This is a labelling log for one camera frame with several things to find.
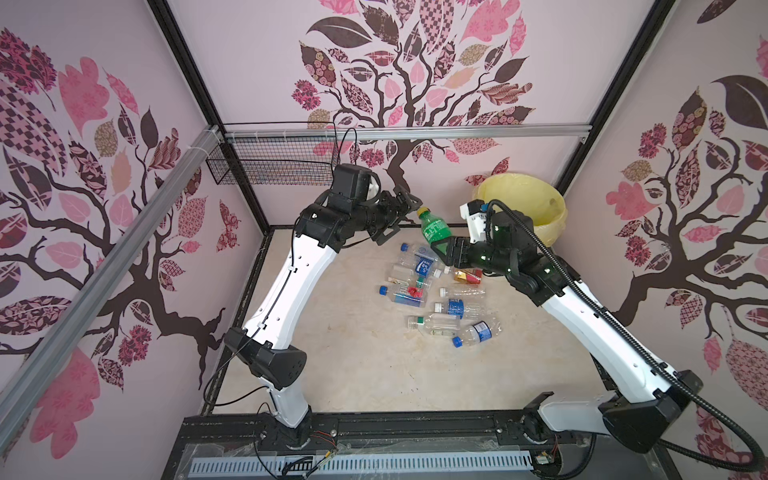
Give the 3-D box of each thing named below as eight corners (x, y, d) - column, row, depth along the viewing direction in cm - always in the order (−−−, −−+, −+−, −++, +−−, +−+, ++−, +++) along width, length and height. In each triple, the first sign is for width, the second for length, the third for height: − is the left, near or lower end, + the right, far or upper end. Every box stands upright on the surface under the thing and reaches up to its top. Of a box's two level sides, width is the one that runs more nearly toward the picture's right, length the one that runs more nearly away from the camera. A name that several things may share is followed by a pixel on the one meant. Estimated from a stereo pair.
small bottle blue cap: (455, 351, 89) (458, 344, 85) (449, 336, 92) (451, 329, 88) (499, 338, 91) (504, 331, 87) (491, 324, 94) (496, 317, 90)
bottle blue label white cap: (435, 321, 94) (437, 315, 90) (433, 305, 97) (435, 299, 94) (479, 321, 94) (482, 314, 90) (476, 305, 97) (479, 299, 94)
